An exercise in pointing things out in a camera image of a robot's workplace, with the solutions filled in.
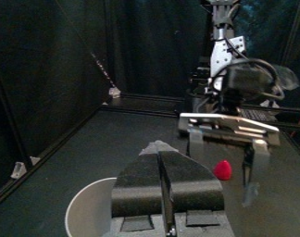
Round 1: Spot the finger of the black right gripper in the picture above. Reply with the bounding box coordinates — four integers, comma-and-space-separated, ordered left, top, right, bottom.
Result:
188, 125, 207, 162
241, 138, 272, 208

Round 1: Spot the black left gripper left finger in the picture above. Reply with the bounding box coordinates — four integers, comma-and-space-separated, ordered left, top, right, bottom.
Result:
102, 140, 176, 237

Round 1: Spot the red toy strawberry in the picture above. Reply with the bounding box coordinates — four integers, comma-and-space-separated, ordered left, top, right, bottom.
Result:
212, 159, 235, 181

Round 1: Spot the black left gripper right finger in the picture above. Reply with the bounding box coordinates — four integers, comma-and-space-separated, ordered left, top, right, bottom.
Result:
157, 140, 237, 237

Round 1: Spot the white round cup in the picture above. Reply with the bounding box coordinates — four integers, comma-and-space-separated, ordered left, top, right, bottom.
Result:
64, 177, 118, 237

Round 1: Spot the small metal corner bracket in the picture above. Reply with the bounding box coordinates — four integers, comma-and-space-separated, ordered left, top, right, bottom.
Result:
109, 87, 122, 99
9, 161, 29, 181
29, 156, 42, 167

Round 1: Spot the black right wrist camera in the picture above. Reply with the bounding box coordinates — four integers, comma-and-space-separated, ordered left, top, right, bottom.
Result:
224, 64, 279, 100

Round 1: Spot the black camera cable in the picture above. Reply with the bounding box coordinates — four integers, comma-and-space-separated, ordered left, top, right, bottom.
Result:
209, 36, 287, 101

